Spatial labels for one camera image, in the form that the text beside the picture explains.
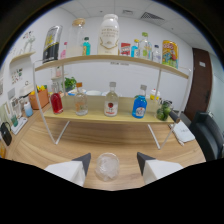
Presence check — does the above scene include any blue liquid bottle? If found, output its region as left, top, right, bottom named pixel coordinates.
left=131, top=84, right=148, bottom=120

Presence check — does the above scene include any white milk bottle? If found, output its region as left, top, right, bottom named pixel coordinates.
left=97, top=13, right=120, bottom=56

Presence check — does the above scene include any blue white cup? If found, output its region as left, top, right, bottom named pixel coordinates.
left=23, top=101, right=34, bottom=118

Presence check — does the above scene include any yellow cup white lid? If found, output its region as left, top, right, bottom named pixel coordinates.
left=149, top=88, right=160, bottom=101

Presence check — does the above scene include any green cup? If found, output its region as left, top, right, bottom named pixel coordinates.
left=10, top=114, right=19, bottom=128

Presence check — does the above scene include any clear glass with ice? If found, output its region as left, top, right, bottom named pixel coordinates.
left=95, top=152, right=120, bottom=182

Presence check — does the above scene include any white zip pouch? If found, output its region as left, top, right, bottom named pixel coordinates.
left=169, top=120, right=196, bottom=146

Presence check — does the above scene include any glass jar of limes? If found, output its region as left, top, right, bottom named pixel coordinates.
left=155, top=99, right=174, bottom=122

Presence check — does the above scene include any black chair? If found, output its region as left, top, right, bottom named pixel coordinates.
left=189, top=110, right=224, bottom=163

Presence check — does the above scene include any white tray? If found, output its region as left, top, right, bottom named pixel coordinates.
left=10, top=116, right=29, bottom=136

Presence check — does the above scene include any black kettle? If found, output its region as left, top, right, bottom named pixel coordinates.
left=0, top=121, right=13, bottom=147

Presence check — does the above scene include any clear bottle red label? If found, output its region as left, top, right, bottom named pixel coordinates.
left=103, top=81, right=120, bottom=118

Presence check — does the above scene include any orange basket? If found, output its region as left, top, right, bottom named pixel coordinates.
left=28, top=89, right=50, bottom=110

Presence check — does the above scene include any brown door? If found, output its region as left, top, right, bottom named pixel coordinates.
left=184, top=47, right=213, bottom=122

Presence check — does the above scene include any clear bottle blue cap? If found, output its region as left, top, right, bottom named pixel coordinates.
left=152, top=44, right=162, bottom=64

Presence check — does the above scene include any yellow printed can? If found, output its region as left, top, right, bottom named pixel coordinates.
left=162, top=39, right=179, bottom=69

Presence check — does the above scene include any small pink bottle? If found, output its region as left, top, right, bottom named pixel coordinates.
left=59, top=41, right=68, bottom=60

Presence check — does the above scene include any clear bottle green cap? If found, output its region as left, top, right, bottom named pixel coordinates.
left=139, top=32, right=151, bottom=60

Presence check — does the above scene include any small teal bottle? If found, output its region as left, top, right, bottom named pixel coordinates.
left=82, top=36, right=92, bottom=56

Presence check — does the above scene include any small red can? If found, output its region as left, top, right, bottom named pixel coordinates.
left=120, top=42, right=132, bottom=56

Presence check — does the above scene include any black silver tall can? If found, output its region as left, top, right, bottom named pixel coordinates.
left=42, top=25, right=63, bottom=64

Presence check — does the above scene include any large glass bottle cork lid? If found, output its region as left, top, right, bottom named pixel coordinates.
left=66, top=18, right=86, bottom=58

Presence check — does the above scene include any white vase with flowers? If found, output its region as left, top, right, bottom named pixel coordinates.
left=23, top=31, right=37, bottom=54

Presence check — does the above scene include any ceiling air vent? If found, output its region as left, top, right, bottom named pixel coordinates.
left=139, top=11, right=165, bottom=22

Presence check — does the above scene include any white frame wooden shelf rack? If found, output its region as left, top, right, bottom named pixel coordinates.
left=32, top=54, right=193, bottom=150

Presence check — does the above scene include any wooden wall shelf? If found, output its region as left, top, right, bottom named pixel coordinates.
left=9, top=50, right=37, bottom=64

